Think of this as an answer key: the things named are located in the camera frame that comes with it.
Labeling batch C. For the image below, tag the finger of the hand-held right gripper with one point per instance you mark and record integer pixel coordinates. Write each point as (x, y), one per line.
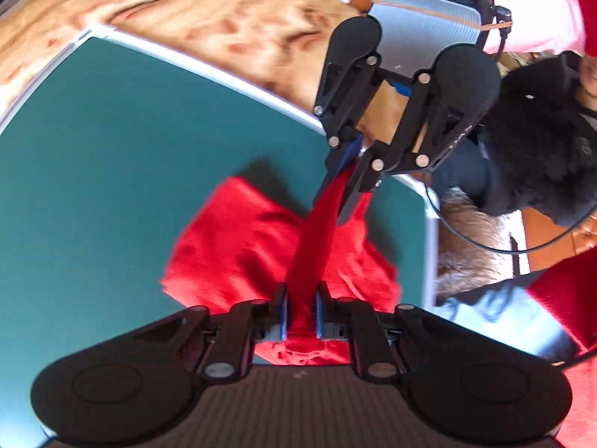
(361, 182)
(345, 156)

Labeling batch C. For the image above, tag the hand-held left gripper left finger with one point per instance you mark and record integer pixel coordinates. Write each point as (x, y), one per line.
(282, 312)

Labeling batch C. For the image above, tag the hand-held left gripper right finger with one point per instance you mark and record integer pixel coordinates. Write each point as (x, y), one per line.
(320, 312)

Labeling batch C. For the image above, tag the red pants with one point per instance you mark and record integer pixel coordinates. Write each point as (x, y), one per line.
(233, 242)

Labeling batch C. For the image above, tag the pink cloth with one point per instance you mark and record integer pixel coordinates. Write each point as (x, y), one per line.
(536, 9)

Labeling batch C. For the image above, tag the brown furry cloth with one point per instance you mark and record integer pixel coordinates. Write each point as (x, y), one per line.
(471, 252)

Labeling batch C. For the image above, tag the pale blue cloth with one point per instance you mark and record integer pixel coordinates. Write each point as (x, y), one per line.
(503, 317)

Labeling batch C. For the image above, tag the large red cloth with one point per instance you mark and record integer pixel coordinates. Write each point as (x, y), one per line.
(569, 298)

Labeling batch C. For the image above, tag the green mat with white frame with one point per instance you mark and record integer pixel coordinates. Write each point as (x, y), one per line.
(116, 172)

